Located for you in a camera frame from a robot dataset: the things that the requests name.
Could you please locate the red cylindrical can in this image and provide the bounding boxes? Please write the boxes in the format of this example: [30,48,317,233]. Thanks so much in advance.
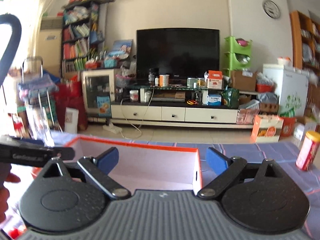
[296,131,320,171]

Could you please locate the glass mug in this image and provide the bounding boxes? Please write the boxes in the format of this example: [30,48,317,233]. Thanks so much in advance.
[21,56,43,83]

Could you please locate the orange white gift box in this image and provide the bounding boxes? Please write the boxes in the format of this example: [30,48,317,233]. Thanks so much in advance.
[251,115,284,143]

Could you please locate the orange cardboard box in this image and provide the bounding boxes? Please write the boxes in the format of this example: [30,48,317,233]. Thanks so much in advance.
[54,134,203,193]

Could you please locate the round wall clock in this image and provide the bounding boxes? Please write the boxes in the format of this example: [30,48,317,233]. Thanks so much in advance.
[262,0,281,20]

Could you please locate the plaid blue bed sheet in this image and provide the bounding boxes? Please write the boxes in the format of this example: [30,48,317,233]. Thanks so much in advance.
[44,130,320,238]

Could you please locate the person left hand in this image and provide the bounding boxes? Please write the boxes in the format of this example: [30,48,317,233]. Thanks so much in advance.
[0,173,21,223]

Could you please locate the white power strip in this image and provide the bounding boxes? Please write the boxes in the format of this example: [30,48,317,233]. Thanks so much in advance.
[103,124,122,134]

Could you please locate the brown cardboard box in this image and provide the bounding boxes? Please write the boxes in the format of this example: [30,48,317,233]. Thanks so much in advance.
[231,70,257,92]

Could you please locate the green stacked storage bins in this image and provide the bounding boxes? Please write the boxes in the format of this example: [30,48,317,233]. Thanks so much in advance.
[222,36,252,76]

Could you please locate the white tv stand with drawers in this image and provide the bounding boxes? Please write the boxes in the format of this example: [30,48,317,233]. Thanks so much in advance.
[111,101,253,129]

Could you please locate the white floor air conditioner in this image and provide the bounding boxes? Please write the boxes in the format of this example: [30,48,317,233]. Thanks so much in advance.
[36,16,63,77]

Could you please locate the white glass door cabinet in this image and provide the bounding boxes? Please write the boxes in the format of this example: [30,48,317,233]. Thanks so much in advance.
[81,69,120,118]

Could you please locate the wooden shelf unit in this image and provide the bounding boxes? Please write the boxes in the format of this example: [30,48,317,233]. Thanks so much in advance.
[290,10,320,100]

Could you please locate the black flat screen television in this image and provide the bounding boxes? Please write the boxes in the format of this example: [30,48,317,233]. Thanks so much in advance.
[136,28,220,82]

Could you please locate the dark bookshelf with books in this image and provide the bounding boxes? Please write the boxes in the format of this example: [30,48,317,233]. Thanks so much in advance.
[60,0,114,79]

